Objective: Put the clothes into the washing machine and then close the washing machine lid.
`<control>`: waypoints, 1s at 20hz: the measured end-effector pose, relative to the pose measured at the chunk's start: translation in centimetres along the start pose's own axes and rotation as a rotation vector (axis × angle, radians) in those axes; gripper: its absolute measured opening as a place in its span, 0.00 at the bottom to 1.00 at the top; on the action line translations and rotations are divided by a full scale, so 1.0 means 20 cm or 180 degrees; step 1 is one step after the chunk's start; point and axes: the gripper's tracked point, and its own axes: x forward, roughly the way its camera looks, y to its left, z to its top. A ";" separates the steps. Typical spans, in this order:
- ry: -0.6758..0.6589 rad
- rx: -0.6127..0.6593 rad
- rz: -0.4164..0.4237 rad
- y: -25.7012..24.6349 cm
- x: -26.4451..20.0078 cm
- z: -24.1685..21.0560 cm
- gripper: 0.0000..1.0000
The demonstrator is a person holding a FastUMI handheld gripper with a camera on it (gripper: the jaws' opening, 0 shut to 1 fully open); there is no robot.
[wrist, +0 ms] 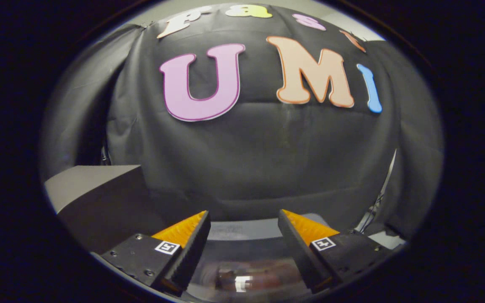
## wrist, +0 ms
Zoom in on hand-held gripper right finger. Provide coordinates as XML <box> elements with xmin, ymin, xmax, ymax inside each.
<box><xmin>277</xmin><ymin>209</ymin><xmax>393</xmax><ymax>294</ymax></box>

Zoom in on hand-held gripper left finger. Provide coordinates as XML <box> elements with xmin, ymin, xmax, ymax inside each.
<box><xmin>99</xmin><ymin>210</ymin><xmax>211</xmax><ymax>296</ymax></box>

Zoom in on grey washing machine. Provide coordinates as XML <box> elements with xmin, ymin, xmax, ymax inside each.
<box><xmin>186</xmin><ymin>213</ymin><xmax>340</xmax><ymax>301</ymax></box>

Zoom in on black backdrop cloth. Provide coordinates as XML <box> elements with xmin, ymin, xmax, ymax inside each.
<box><xmin>40</xmin><ymin>4</ymin><xmax>444</xmax><ymax>240</ymax></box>

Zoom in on white cabinet with dark top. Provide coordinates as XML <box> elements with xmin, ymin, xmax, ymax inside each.
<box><xmin>45</xmin><ymin>165</ymin><xmax>171</xmax><ymax>255</ymax></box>

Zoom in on black cables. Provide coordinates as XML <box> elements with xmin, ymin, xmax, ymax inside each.
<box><xmin>358</xmin><ymin>194</ymin><xmax>388</xmax><ymax>234</ymax></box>

